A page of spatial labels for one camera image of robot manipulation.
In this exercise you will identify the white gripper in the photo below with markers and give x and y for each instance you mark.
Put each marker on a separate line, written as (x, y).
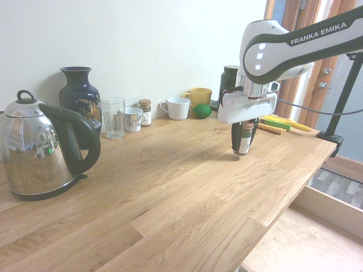
(244, 109)

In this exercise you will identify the seasoning jar with brown lid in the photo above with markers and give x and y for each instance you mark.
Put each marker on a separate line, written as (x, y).
(244, 144)

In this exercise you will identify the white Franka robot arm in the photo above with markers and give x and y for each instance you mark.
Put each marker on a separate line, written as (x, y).
(312, 42)

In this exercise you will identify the spice jar with copper lid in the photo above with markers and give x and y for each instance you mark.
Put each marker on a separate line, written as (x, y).
(146, 110)

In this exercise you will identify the light wooden drawer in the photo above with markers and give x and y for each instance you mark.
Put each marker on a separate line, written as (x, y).
(297, 243)

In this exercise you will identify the yellow cloth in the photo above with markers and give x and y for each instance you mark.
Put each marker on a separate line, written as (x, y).
(273, 130)

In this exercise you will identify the small black device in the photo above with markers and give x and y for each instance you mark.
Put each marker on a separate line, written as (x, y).
(214, 105)

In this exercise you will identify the green lime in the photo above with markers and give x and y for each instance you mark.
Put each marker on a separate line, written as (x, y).
(202, 111)

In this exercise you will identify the black protein powder tub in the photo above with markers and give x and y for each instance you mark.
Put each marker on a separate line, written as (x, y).
(228, 80)

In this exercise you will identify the yellow plastic utensil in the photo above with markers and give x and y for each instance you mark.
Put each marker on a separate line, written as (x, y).
(300, 126)

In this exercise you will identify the yellow mug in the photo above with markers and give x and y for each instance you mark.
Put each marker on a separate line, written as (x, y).
(201, 96)

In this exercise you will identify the plain white mug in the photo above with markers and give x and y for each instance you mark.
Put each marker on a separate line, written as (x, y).
(178, 110)

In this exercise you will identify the black table clamp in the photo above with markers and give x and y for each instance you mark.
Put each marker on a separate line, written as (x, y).
(329, 136)

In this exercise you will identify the wooden glass door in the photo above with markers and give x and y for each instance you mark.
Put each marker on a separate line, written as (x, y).
(316, 76)

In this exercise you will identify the silver door lock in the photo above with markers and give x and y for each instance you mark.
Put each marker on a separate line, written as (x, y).
(327, 71)

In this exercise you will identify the small patterned white mug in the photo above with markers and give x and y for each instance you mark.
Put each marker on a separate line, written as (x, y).
(131, 120)

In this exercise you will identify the clear drinking glass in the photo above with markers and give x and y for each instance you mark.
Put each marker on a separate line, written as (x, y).
(113, 119)

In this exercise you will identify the dark blue painted vase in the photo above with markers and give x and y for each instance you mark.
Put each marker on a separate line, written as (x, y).
(76, 93)

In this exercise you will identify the stainless steel electric kettle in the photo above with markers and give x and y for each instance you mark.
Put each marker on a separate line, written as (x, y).
(34, 158)

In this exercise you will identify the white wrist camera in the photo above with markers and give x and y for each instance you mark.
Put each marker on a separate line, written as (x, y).
(274, 86)

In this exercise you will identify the black camera stand pole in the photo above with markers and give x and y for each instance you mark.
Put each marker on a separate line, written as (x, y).
(344, 93)

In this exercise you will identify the wooden door frame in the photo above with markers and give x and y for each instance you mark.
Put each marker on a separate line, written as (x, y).
(286, 14)

